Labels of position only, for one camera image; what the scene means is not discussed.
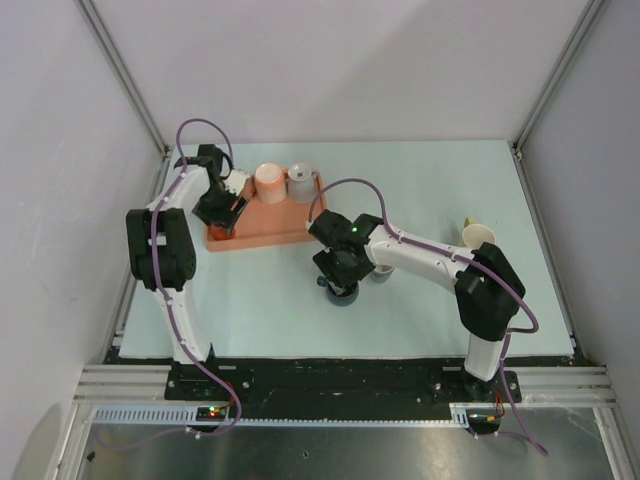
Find aluminium front rail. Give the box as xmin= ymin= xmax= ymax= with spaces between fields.
xmin=73 ymin=365 xmax=618 ymax=408

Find left aluminium frame post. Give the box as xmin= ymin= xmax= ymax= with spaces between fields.
xmin=74 ymin=0 xmax=169 ymax=159

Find aluminium frame post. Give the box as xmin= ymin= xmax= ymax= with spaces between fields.
xmin=511 ymin=0 xmax=610 ymax=160
xmin=74 ymin=0 xmax=169 ymax=159

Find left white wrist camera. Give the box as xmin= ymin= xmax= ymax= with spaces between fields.
xmin=223 ymin=169 xmax=251 ymax=197

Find dark blue mug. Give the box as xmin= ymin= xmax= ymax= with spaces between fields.
xmin=316 ymin=276 xmax=359 ymax=307

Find clear glass mug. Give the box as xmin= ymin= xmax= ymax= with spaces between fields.
xmin=287 ymin=162 xmax=318 ymax=204

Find large peach mug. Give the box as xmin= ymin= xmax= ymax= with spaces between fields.
xmin=253 ymin=163 xmax=287 ymax=204

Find purple cable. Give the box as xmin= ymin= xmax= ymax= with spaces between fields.
xmin=92 ymin=117 xmax=244 ymax=451
xmin=307 ymin=178 xmax=549 ymax=456

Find right aluminium frame post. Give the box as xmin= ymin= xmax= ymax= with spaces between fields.
xmin=511 ymin=0 xmax=610 ymax=160

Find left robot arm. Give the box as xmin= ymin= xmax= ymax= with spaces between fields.
xmin=125 ymin=144 xmax=251 ymax=364

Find yellow faceted mug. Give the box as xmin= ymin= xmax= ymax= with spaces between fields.
xmin=461 ymin=217 xmax=497 ymax=249

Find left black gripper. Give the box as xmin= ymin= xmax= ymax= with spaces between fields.
xmin=194 ymin=183 xmax=249 ymax=236

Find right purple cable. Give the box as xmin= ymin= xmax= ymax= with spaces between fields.
xmin=307 ymin=178 xmax=549 ymax=456

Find orange mug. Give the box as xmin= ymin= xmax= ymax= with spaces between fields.
xmin=207 ymin=226 xmax=230 ymax=241

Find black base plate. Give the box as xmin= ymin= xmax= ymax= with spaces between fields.
xmin=164 ymin=358 xmax=522 ymax=420

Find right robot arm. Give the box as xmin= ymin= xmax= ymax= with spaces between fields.
xmin=306 ymin=210 xmax=526 ymax=401

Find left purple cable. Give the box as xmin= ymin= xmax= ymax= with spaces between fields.
xmin=92 ymin=117 xmax=244 ymax=451

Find grey blue mug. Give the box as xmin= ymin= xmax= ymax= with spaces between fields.
xmin=370 ymin=265 xmax=395 ymax=283

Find white cable duct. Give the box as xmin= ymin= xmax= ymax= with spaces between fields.
xmin=93 ymin=405 xmax=496 ymax=428

